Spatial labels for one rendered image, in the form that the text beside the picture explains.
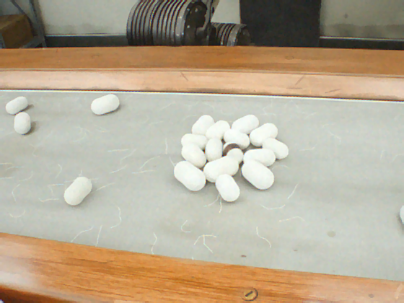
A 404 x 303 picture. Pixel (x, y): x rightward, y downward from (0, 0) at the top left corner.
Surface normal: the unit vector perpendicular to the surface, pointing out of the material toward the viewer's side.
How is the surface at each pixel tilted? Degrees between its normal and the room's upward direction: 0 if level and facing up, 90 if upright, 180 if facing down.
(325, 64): 0
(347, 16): 88
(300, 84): 45
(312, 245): 0
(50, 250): 0
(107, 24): 88
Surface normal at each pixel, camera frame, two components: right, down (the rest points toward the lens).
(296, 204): -0.08, -0.81
